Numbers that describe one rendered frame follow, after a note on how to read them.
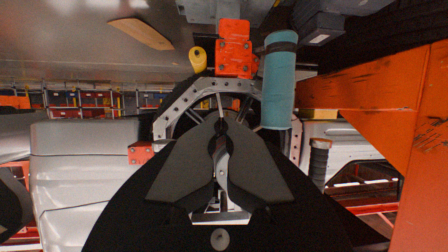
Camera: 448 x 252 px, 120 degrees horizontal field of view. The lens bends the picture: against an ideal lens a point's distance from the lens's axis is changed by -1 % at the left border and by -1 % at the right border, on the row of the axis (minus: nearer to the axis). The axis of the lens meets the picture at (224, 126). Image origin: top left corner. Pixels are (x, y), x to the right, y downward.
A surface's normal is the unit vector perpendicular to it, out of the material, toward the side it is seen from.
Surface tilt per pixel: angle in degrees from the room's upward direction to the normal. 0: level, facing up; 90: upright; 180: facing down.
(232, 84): 90
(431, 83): 90
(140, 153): 90
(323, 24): 90
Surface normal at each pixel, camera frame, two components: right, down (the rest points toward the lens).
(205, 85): 0.11, 0.14
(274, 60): -0.63, 0.11
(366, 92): -0.99, 0.00
